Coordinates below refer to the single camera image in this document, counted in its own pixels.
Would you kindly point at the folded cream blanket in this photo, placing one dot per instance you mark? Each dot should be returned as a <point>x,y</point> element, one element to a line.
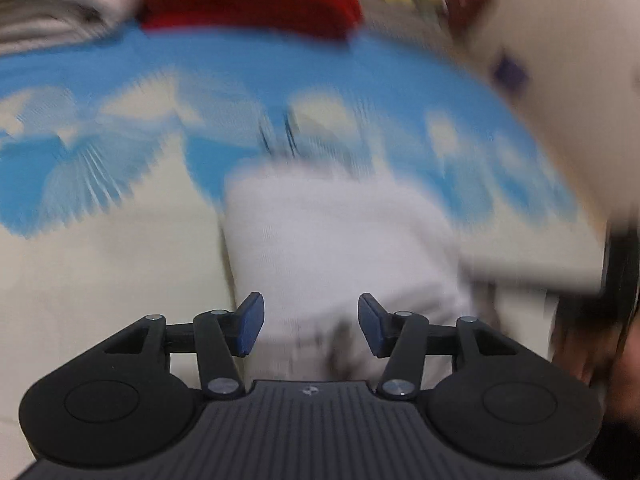
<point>28,25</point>

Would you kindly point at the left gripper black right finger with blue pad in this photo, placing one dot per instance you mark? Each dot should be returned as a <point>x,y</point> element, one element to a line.
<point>401,339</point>

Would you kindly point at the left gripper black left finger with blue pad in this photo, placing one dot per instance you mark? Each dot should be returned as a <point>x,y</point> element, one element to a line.
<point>220,336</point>

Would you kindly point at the blue and cream bedspread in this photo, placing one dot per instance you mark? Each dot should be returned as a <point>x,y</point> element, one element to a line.
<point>115,155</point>

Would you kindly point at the striped white child's shirt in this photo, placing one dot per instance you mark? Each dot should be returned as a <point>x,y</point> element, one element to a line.
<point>311,227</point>

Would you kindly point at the purple box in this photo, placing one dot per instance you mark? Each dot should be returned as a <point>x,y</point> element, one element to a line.
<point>509,74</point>

